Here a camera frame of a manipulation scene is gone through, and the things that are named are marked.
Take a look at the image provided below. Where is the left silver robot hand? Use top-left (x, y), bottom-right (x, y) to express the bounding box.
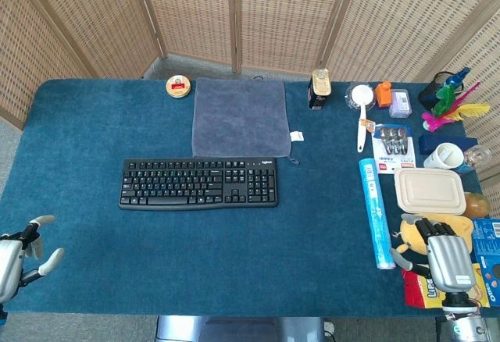
top-left (0, 215), bottom-right (66, 305)

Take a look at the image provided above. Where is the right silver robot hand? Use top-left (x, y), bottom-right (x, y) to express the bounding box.
top-left (391, 218), bottom-right (479, 294)

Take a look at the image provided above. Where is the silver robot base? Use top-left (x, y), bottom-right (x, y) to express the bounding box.
top-left (155, 315), bottom-right (326, 342)

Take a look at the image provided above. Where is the blue Oreo cookie box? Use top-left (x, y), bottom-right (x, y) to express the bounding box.
top-left (470, 217), bottom-right (500, 308)

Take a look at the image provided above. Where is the yellow Lipton tea package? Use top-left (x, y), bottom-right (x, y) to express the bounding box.
top-left (402, 262), bottom-right (491, 310)

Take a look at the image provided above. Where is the yellow plush toy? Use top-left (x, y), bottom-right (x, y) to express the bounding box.
top-left (391, 212), bottom-right (475, 256)

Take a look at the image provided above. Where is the beige lunch box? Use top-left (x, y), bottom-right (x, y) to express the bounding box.
top-left (393, 167), bottom-right (468, 216)

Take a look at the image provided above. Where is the blue plastic wrap roll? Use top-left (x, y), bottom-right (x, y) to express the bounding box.
top-left (358, 157), bottom-right (396, 271)

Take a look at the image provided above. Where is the white paper cup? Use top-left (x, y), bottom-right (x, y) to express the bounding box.
top-left (423, 142), bottom-right (465, 170)

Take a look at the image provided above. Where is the clear glass jar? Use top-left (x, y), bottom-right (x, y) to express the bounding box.
top-left (462, 145), bottom-right (493, 173)

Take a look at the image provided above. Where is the navy blue cloth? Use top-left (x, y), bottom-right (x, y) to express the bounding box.
top-left (418, 134), bottom-right (479, 156)

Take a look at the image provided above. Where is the packaged metal clips card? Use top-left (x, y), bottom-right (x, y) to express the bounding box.
top-left (370, 125), bottom-right (417, 176)

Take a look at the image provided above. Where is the colourful feather shuttlecock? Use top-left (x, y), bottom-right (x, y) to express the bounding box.
top-left (421, 81), bottom-right (491, 133)

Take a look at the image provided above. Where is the blue table cloth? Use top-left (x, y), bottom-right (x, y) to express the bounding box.
top-left (0, 78), bottom-right (495, 318)

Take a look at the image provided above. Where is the purple clear plastic box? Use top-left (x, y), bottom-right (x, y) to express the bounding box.
top-left (388, 88), bottom-right (413, 119)

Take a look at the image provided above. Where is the black pouch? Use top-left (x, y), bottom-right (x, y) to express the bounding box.
top-left (417, 71), bottom-right (454, 105)

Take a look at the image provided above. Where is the orange small bottle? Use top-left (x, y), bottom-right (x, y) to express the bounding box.
top-left (375, 80), bottom-right (392, 107)

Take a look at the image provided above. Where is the blue spray bottle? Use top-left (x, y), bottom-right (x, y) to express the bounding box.
top-left (443, 66), bottom-right (471, 89)

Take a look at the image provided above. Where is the clear plastic bowl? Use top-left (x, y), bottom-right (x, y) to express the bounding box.
top-left (345, 83), bottom-right (378, 112)

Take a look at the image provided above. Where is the black computer keyboard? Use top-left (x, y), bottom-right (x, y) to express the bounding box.
top-left (118, 156), bottom-right (280, 212)

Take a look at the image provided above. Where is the black box with gold can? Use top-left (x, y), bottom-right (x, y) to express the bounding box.
top-left (307, 68), bottom-right (333, 112)

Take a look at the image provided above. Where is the round yellow tin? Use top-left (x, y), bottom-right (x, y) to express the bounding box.
top-left (165, 76), bottom-right (193, 98)

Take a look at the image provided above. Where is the grey towel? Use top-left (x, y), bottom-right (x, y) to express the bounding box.
top-left (191, 77), bottom-right (305, 159)

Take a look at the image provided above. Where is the woven bamboo folding screen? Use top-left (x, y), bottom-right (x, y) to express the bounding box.
top-left (0, 0), bottom-right (500, 202)

